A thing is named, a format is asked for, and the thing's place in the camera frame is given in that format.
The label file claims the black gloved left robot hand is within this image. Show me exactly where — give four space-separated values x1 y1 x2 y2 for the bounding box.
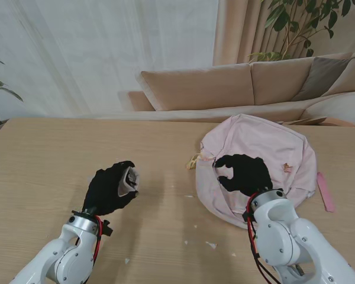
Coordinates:
84 160 140 217

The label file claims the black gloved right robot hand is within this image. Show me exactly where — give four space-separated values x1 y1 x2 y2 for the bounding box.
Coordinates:
214 153 275 198

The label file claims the beige soft glasses pouch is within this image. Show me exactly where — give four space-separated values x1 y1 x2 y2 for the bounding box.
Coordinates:
118 166 143 198

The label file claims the pale pink backpack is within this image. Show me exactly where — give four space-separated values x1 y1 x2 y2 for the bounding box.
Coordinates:
195 114 318 230

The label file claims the yellow zipper pull cord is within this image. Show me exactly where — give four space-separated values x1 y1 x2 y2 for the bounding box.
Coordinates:
186 153 205 170

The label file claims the brown cardboard piece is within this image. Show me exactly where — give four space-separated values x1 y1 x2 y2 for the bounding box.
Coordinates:
277 117 328 127

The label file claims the beige sofa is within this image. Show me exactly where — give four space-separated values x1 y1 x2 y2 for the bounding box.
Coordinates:
127 51 355 131

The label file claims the white sofa cushion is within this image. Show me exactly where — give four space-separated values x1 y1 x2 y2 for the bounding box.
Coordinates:
304 91 355 131

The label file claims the grey sofa cushion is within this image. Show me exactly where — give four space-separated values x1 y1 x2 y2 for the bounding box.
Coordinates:
294 56 354 101

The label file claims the beige pleated curtain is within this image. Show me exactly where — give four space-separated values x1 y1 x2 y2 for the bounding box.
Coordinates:
212 0 355 67

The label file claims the white sheer curtain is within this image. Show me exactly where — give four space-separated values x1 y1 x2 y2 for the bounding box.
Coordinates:
0 0 220 118

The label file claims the small green houseplant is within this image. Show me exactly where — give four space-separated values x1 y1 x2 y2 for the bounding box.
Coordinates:
0 54 24 130

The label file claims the tall green leafy plant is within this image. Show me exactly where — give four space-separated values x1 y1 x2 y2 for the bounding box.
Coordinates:
248 0 355 63

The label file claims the red left arm cable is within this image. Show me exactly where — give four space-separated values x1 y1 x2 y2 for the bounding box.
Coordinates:
91 215 105 264

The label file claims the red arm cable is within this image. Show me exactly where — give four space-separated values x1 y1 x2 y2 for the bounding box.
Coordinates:
246 193 275 284
91 215 105 264

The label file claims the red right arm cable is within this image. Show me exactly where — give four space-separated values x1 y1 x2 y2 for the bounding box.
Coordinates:
246 193 275 284

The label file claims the pink flat strap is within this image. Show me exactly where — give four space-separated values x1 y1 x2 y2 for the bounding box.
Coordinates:
317 171 335 213

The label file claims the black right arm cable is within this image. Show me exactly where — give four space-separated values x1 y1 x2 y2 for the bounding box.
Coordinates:
250 230 277 284

